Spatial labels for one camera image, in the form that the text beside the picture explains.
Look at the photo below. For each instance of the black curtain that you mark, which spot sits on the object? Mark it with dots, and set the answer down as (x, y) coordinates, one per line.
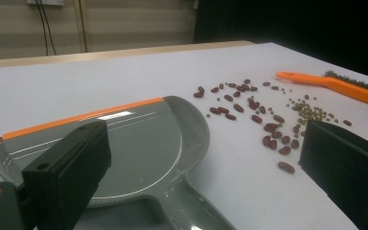
(287, 22)

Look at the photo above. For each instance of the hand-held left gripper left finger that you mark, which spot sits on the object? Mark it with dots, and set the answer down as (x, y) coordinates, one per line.
(67, 172)

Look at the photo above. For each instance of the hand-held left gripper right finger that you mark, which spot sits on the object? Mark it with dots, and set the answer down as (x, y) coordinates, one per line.
(348, 172)

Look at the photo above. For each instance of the grey dustpan with orange lip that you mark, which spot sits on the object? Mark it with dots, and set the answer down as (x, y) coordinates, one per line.
(147, 147)

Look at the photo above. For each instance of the orange hand brush grey bristles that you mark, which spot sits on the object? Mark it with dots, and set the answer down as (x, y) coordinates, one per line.
(338, 85)

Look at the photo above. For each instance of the scatter of green mung beans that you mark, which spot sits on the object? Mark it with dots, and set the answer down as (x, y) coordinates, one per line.
(306, 110)

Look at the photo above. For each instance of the scatter of red kidney beans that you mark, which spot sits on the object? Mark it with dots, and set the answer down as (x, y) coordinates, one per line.
(286, 167)

